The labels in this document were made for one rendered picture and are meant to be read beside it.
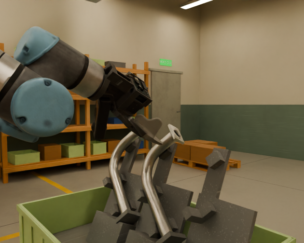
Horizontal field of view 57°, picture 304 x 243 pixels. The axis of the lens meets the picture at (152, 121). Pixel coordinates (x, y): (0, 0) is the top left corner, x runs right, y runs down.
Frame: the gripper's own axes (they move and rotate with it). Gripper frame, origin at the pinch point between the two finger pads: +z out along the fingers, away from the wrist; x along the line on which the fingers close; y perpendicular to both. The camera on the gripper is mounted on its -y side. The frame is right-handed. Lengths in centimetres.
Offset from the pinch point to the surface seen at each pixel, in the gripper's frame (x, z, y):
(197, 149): 259, 379, -142
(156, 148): -0.8, 7.2, -5.5
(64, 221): -1.3, 5.2, -46.2
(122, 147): 10.6, 8.9, -18.5
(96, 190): 6.9, 12.5, -37.2
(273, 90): 380, 549, 31
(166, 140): -0.8, 7.2, -1.6
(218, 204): -21.8, 11.5, 2.3
